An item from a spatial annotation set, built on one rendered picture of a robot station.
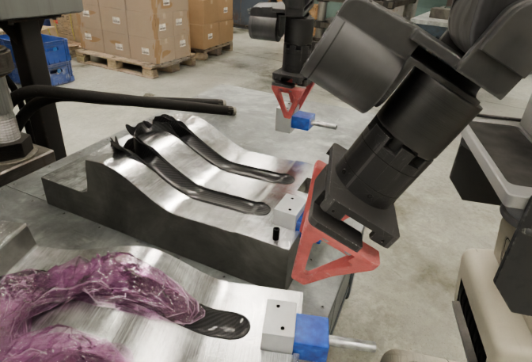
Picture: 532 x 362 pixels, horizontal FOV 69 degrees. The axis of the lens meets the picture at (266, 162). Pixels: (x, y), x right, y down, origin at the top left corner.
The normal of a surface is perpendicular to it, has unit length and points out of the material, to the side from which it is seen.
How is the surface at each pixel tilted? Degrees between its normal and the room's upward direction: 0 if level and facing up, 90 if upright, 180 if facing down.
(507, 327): 8
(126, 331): 22
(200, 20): 90
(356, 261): 108
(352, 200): 27
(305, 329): 0
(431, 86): 75
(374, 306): 0
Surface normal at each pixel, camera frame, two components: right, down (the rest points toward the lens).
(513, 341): -0.08, -0.89
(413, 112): -0.64, 0.07
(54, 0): 0.91, 0.24
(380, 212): 0.49, -0.73
